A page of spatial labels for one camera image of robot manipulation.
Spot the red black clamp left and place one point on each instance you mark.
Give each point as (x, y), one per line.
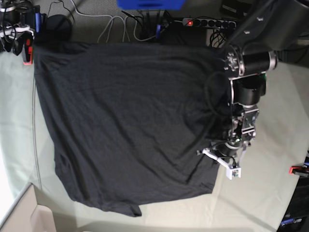
(27, 50)

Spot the red black clamp right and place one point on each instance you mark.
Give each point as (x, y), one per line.
(302, 171)

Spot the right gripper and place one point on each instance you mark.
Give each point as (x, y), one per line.
(16, 38)

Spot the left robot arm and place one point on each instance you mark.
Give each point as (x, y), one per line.
(249, 53)

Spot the red black clamp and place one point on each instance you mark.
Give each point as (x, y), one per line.
(302, 171)
(27, 50)

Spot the blue box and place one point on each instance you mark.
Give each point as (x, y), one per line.
(150, 4)

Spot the beige table frame corner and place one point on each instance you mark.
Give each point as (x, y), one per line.
(26, 215)

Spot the dark grey t-shirt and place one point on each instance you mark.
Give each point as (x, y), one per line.
(127, 120)

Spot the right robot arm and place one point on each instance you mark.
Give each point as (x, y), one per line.
(17, 24)

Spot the black power strip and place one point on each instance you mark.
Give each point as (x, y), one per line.
(209, 23)

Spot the black equipment boxes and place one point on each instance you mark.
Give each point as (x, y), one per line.
(235, 8)

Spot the black round base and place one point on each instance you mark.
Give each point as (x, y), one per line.
(58, 28)

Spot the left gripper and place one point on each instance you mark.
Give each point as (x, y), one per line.
(225, 149)

